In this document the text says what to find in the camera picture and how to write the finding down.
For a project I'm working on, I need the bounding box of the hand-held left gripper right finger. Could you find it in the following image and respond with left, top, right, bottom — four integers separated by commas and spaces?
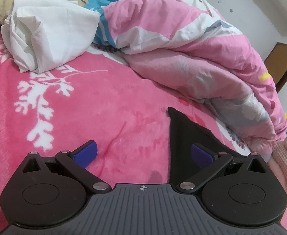
177, 143, 265, 193

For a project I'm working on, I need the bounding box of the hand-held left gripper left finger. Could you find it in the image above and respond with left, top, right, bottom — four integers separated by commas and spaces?
21, 140, 111, 194

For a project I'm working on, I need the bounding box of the black t-shirt with white print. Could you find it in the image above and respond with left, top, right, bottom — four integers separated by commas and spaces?
167, 106, 242, 185

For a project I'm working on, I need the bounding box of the pink plush bed blanket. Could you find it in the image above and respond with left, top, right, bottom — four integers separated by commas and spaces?
0, 28, 287, 235

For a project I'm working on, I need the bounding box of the pink floral duvet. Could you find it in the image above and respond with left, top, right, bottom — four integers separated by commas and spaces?
101, 0, 287, 153

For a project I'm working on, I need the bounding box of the brown wooden door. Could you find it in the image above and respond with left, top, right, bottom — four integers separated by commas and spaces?
264, 42, 287, 94

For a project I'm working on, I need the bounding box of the white crumpled garment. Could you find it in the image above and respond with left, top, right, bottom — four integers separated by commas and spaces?
1, 0, 99, 74

